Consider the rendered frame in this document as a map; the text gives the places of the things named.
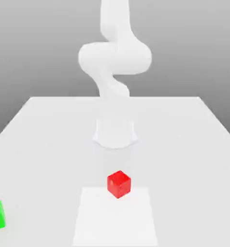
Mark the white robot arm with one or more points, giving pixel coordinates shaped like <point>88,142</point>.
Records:
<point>115,57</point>

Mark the small red cube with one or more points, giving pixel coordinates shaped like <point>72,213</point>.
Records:
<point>118,184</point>

